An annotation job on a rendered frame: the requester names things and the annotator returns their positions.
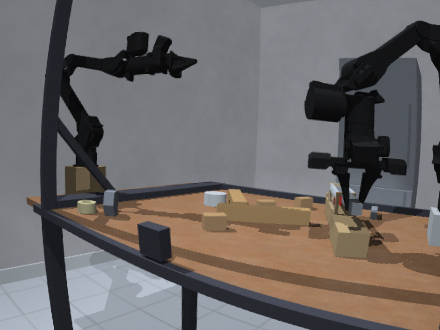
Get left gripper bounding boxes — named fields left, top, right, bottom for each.
left=142, top=45, right=197, bottom=78

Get beige roll of masking tape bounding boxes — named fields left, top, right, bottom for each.
left=77, top=200, right=97, bottom=214

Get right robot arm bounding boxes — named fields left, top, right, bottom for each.
left=304, top=21, right=440, bottom=165

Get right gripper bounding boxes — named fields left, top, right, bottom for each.
left=308, top=124, right=407, bottom=211

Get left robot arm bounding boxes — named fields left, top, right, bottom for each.
left=60, top=32, right=172, bottom=166

